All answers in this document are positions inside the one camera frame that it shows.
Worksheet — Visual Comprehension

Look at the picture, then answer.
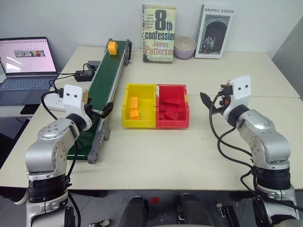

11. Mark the yellow plastic bin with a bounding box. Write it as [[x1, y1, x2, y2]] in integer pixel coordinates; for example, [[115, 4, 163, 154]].
[[121, 83, 158, 129]]

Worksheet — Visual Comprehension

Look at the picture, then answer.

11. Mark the Graphic Design book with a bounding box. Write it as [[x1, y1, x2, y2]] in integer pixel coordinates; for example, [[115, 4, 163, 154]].
[[194, 4, 235, 59]]

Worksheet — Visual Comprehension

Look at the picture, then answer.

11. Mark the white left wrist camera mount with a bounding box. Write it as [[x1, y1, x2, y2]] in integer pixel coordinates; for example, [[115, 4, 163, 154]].
[[62, 84, 89, 119]]

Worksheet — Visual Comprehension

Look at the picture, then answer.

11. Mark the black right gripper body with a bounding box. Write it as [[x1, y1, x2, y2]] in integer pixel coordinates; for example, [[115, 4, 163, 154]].
[[218, 83, 234, 113]]

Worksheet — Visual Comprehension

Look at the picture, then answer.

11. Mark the red plastic bin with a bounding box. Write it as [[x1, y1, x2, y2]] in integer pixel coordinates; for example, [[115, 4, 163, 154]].
[[154, 83, 191, 129]]

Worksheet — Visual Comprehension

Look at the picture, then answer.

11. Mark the black adapter cable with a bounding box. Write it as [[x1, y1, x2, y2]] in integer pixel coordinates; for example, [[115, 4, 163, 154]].
[[48, 72, 77, 91]]

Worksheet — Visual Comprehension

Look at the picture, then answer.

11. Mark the black flat pad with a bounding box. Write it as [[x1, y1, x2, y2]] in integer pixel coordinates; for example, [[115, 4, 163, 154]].
[[20, 104, 40, 115]]

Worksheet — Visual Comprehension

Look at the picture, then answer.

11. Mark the black power adapter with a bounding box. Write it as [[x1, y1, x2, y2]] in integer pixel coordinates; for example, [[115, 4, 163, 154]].
[[74, 69, 95, 82]]

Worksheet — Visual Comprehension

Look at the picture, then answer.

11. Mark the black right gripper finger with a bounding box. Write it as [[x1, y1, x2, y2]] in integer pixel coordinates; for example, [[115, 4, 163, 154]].
[[200, 92, 214, 110], [212, 105, 224, 117]]

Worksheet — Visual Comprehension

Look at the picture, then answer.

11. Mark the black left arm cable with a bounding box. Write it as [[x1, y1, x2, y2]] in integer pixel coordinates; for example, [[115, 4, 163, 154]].
[[41, 87, 82, 227]]

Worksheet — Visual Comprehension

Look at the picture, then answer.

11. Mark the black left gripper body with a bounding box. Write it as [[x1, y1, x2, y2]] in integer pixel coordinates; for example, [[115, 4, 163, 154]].
[[82, 102, 105, 118]]

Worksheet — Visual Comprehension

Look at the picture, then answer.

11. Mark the black perforated panel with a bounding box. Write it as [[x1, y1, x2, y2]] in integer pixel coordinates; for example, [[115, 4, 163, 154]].
[[0, 116, 31, 167]]

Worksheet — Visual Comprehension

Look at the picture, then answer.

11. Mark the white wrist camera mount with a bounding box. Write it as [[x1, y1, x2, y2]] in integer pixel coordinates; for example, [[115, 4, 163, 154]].
[[223, 75, 251, 117], [62, 84, 89, 119]]

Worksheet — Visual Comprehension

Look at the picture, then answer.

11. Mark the red toy block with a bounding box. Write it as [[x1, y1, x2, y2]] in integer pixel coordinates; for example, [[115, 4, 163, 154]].
[[165, 101, 182, 112], [163, 110, 178, 122]]

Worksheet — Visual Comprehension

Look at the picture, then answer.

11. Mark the dark rounded shape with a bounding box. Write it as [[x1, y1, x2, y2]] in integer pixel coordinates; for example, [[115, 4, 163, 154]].
[[117, 196, 149, 227], [175, 193, 215, 227]]

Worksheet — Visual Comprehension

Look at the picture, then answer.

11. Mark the grey laptop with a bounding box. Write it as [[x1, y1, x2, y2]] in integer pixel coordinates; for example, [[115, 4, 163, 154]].
[[0, 36, 60, 106]]

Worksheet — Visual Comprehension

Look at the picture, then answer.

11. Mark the white power strip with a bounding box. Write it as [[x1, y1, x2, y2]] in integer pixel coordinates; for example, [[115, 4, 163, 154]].
[[44, 90, 67, 112]]

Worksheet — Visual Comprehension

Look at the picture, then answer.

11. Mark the green conveyor belt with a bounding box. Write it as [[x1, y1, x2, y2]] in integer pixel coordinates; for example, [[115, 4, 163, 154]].
[[66, 38, 133, 165]]

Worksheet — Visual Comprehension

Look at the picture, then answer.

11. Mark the beige and lavender bowl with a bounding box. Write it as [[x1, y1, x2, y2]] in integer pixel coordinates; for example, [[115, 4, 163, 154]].
[[173, 35, 197, 60]]

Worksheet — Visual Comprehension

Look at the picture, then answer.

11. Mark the yellow toy block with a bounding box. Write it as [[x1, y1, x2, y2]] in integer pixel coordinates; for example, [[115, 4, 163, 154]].
[[107, 40, 119, 56], [128, 108, 141, 121], [129, 96, 141, 110]]

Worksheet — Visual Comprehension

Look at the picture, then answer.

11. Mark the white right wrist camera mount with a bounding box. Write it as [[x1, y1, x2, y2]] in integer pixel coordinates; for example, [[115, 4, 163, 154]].
[[223, 75, 251, 117]]

